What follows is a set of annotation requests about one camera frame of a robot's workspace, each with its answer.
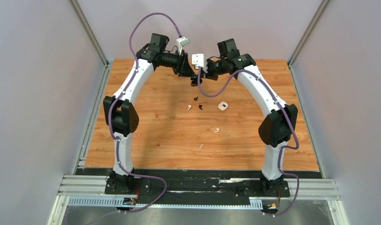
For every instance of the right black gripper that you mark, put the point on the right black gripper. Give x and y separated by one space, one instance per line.
208 75

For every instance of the aluminium corner post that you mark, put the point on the aluminium corner post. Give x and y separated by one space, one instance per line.
89 32
308 31

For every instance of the white earbud charging case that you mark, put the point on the white earbud charging case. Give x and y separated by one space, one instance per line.
222 106

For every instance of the aluminium frame rail front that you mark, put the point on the aluminium frame rail front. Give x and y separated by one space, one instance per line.
82 185

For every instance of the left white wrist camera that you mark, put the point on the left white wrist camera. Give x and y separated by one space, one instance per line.
181 42

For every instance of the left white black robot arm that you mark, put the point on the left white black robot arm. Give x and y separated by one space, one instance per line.
120 114

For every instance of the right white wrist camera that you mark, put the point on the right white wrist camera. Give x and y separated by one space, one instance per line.
199 61

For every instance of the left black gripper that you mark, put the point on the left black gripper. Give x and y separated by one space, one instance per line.
182 68

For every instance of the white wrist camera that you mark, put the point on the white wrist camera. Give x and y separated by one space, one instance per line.
181 42
199 61

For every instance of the black earbud charging case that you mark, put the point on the black earbud charging case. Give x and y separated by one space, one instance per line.
195 81

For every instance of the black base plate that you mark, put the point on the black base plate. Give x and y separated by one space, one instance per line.
198 187

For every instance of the left aluminium corner post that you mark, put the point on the left aluminium corner post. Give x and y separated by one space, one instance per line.
89 32

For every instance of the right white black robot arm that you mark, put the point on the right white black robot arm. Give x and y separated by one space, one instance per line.
278 126

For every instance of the right aluminium corner post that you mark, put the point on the right aluminium corner post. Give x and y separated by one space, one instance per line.
308 31

